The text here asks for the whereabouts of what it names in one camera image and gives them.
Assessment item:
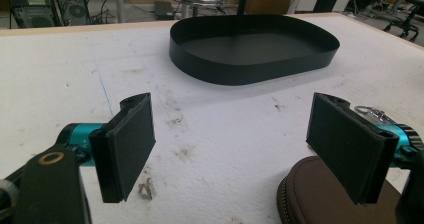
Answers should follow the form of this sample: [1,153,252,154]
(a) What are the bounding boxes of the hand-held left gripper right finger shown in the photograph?
[305,92,400,205]

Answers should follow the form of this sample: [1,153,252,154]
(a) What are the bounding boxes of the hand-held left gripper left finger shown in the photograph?
[88,92,157,204]

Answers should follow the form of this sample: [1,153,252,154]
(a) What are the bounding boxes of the brown zip pouch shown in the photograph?
[276,155,412,224]

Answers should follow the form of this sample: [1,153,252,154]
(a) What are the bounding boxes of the black oval metal tray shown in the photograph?
[168,13,341,86]

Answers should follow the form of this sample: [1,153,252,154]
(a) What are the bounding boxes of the black office chair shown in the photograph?
[382,0,424,43]

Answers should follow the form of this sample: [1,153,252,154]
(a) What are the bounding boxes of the flat black box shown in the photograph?
[153,0,176,21]

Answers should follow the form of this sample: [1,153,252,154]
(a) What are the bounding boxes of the white table leg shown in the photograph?
[112,0,127,24]

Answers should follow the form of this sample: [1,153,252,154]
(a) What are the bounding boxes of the black computer tower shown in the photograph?
[52,0,92,27]
[9,0,64,29]

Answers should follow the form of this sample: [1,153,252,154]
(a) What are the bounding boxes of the silver key ring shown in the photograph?
[353,105,397,124]

